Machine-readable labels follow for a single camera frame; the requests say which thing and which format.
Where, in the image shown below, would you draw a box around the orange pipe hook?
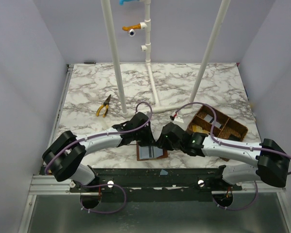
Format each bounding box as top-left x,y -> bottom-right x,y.
122,22 -> 147,32

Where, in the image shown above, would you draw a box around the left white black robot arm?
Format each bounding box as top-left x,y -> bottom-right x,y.
42,112 -> 152,185

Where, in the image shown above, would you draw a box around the brown leather card holder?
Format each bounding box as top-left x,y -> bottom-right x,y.
136,144 -> 168,161

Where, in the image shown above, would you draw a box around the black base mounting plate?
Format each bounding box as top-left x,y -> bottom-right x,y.
70,166 -> 242,202

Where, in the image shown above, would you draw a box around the yellow handled pliers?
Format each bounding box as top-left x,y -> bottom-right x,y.
96,95 -> 111,117

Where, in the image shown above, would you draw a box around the white PVC pipe frame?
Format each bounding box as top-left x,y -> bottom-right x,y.
101,0 -> 230,117

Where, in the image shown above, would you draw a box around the blue pipe hook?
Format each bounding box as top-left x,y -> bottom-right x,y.
119,0 -> 141,6

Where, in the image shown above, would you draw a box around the grey magnetic stripe card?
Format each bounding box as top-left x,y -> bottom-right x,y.
139,146 -> 163,160

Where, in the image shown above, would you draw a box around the gold card in tray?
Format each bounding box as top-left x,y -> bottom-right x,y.
192,125 -> 209,134

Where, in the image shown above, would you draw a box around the aluminium rail frame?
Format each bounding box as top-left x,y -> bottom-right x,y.
16,64 -> 75,233

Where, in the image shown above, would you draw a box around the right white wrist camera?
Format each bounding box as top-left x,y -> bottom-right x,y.
170,114 -> 184,124

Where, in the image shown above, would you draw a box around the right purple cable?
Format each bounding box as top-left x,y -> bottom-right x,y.
176,101 -> 291,211

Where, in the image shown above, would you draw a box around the grey card in tray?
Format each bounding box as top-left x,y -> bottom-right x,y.
204,114 -> 222,129

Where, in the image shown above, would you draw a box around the blue white small ball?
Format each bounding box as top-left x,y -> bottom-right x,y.
128,29 -> 135,36

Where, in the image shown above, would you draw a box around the brown woven divided tray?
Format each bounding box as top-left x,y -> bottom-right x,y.
188,103 -> 249,162

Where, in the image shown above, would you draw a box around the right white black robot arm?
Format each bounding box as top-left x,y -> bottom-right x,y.
157,122 -> 291,188

